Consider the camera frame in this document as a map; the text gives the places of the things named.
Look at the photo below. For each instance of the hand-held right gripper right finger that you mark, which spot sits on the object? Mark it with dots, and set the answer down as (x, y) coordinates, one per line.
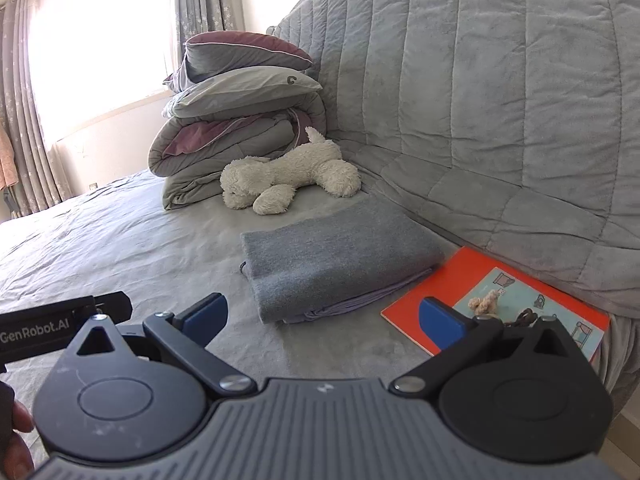
(442, 325)

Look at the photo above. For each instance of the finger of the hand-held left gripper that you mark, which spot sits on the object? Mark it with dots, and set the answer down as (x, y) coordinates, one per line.
(112, 304)

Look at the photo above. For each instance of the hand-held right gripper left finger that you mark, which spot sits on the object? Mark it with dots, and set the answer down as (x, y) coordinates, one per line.
(207, 317)

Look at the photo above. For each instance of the grey knit short-sleeve sweater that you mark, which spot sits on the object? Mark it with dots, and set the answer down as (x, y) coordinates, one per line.
(335, 255)

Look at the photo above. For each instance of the person's left hand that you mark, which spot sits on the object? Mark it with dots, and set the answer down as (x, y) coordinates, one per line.
(15, 455)

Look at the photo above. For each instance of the orange picture book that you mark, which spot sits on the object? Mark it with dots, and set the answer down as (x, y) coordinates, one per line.
(450, 280)

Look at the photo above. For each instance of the dark floor stand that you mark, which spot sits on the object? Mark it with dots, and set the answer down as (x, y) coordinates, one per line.
(9, 202)

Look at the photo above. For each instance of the folded grey pink quilt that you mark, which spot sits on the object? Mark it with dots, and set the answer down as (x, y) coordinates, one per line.
(200, 165)

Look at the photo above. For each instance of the pink hanging jacket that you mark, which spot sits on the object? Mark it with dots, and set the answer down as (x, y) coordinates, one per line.
(6, 157)

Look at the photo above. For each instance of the white plush dog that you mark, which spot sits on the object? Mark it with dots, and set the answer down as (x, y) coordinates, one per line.
(300, 165)

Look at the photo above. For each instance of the grey star-patterned curtain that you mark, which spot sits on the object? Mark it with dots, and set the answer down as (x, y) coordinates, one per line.
(205, 0)
(25, 110)

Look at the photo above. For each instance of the light grey pillow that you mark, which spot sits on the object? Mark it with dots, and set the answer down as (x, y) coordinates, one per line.
(250, 90)

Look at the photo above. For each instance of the grey quilted headboard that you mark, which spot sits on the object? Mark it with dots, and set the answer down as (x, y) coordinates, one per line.
(475, 85)

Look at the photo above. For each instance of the window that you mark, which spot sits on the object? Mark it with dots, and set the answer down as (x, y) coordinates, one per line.
(100, 50)

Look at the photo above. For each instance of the grey pillow with pink piping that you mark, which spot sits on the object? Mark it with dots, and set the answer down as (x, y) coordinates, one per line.
(240, 52)

